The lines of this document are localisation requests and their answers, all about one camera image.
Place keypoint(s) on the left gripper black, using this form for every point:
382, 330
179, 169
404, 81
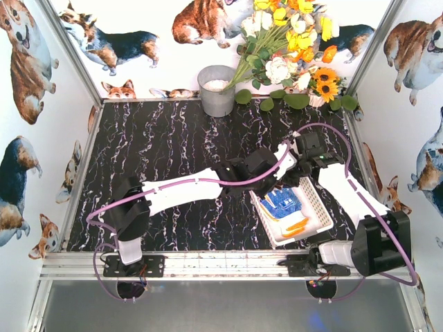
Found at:
264, 187

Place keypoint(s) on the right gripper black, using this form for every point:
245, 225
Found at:
299, 169

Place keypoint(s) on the blue dotted glove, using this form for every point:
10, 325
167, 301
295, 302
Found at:
283, 209

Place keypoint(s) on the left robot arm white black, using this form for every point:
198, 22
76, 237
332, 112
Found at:
134, 202

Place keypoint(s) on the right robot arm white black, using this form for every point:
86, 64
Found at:
381, 242

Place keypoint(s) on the white perforated storage basket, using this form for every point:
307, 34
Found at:
312, 207

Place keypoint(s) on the sunflower pot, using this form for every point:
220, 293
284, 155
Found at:
325, 85

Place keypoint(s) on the grey metal bucket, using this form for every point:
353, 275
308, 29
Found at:
217, 96

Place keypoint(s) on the artificial flower bouquet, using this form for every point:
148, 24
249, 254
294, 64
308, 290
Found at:
280, 40

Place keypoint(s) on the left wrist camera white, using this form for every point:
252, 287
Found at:
287, 152

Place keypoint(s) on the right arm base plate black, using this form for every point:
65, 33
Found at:
299, 266

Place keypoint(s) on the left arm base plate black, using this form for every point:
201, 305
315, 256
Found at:
148, 266

